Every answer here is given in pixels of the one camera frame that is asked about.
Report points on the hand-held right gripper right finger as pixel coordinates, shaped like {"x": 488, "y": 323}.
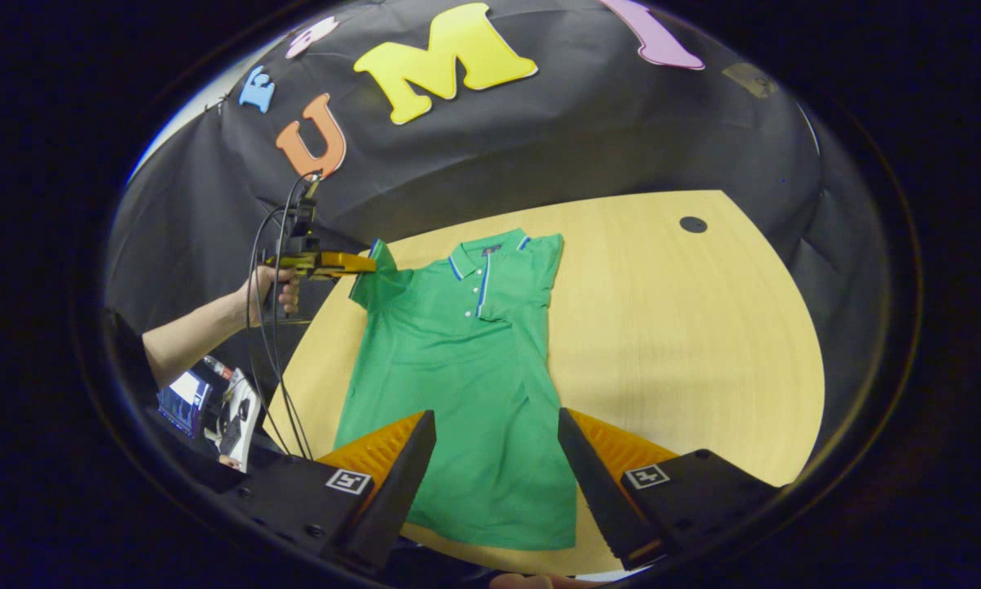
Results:
{"x": 600, "y": 491}

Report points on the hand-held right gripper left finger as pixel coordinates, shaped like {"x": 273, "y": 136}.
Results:
{"x": 396, "y": 499}

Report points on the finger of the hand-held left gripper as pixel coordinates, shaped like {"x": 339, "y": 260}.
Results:
{"x": 343, "y": 263}

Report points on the green T-shirt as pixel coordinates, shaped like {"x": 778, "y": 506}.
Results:
{"x": 457, "y": 368}

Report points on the white plastic device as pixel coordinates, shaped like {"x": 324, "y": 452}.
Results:
{"x": 245, "y": 409}

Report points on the blue white display screen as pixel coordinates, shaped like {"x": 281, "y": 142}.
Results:
{"x": 183, "y": 405}

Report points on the person's black sleeve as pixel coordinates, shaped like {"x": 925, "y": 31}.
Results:
{"x": 134, "y": 360}

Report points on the black backdrop cloth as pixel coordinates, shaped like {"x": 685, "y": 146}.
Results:
{"x": 588, "y": 139}

